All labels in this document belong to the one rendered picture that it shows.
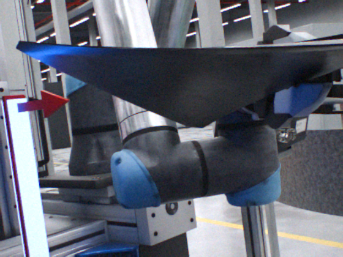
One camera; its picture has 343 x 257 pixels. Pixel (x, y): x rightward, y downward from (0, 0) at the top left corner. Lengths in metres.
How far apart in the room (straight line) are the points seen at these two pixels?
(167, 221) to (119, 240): 0.11
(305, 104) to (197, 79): 0.09
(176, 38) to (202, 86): 0.60
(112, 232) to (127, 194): 0.46
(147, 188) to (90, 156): 0.49
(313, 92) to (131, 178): 0.29
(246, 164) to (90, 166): 0.51
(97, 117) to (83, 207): 0.19
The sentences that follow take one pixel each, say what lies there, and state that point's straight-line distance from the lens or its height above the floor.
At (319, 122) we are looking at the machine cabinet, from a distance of 10.28.
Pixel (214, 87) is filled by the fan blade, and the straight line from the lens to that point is 0.42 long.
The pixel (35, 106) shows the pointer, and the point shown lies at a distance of 0.47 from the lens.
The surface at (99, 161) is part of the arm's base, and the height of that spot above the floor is 1.06.
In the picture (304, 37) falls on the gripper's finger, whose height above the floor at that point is 1.20.
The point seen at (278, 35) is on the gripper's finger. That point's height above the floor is 1.21.
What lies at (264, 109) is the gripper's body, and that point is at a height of 1.15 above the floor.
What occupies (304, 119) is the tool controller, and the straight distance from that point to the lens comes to 1.17.
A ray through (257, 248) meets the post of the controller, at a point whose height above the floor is 0.89.
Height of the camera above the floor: 1.17
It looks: 3 degrees down
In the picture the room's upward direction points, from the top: 8 degrees counter-clockwise
